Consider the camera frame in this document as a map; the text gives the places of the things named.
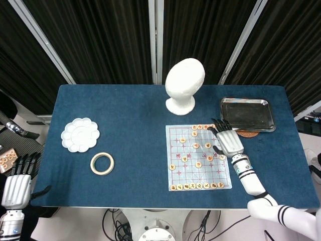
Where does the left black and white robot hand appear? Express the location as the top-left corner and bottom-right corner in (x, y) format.
(1, 151), (52, 209)

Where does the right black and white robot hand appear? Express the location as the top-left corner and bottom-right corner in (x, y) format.
(207, 118), (245, 158)

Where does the clear box of xiangqi pieces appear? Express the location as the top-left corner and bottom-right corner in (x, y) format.
(0, 148), (18, 174)

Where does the plastic Chinese chess board sheet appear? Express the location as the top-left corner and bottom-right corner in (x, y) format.
(165, 124), (233, 192)

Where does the round cork coaster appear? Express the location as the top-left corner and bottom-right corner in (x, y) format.
(235, 130), (259, 139)

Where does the stainless steel rectangular tray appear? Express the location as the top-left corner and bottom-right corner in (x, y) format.
(220, 97), (277, 133)

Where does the grey fabric chair seat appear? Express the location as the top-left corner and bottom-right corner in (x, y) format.
(0, 125), (45, 178)

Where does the black bar with chrome joint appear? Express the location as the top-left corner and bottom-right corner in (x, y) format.
(0, 107), (40, 140)

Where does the white foam mannequin head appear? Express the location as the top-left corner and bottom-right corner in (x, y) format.
(165, 58), (207, 116)

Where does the cream masking tape roll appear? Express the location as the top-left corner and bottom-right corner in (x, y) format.
(90, 152), (115, 176)

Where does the white flower-shaped paint palette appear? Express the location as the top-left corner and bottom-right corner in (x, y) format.
(61, 117), (100, 153)

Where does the blue velvet table cloth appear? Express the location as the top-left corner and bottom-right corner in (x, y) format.
(30, 84), (313, 210)

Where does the white robot torso base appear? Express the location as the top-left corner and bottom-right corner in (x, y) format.
(117, 209), (202, 241)

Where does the black pleated curtain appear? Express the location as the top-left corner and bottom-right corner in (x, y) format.
(163, 0), (259, 85)
(225, 0), (321, 116)
(23, 0), (154, 85)
(0, 0), (73, 122)

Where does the black cable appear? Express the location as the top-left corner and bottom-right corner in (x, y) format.
(195, 210), (212, 241)
(210, 214), (252, 240)
(102, 209), (132, 241)

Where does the white metal frame post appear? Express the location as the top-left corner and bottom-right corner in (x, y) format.
(7, 0), (77, 85)
(293, 101), (321, 123)
(147, 0), (165, 85)
(217, 0), (272, 85)

